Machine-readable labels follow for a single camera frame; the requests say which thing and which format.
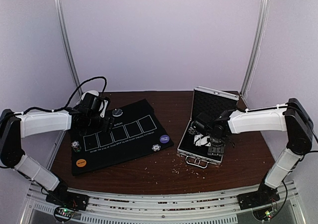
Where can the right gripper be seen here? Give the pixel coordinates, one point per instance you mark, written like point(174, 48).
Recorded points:
point(216, 149)

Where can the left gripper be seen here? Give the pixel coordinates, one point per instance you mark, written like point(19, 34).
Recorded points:
point(108, 124)

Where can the poker chip stack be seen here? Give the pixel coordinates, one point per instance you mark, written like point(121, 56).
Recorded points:
point(76, 146)
point(156, 147)

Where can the white dealer button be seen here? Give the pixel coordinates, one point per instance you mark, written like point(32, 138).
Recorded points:
point(117, 112)

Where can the aluminium poker case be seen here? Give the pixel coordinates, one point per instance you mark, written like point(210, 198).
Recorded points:
point(194, 145)

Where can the orange big blind button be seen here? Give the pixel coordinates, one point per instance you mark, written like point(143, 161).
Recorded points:
point(81, 163)

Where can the black poker mat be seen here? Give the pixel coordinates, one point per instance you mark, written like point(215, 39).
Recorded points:
point(132, 136)

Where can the purple small blind button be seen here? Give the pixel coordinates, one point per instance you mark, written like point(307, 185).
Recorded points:
point(164, 139)

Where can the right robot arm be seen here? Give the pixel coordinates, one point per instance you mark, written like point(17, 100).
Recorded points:
point(290, 117)

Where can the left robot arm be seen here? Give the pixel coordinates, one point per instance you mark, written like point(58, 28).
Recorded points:
point(16, 126)

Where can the orange white bowl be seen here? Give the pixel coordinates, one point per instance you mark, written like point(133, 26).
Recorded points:
point(93, 92)

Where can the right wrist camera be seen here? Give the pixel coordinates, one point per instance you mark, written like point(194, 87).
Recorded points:
point(203, 123)

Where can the left aluminium frame post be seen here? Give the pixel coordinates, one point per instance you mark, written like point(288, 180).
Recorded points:
point(66, 43)

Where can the aluminium frame post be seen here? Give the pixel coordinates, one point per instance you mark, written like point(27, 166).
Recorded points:
point(66, 43)
point(255, 51)

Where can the right aluminium frame post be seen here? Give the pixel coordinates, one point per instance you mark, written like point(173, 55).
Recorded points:
point(255, 51)

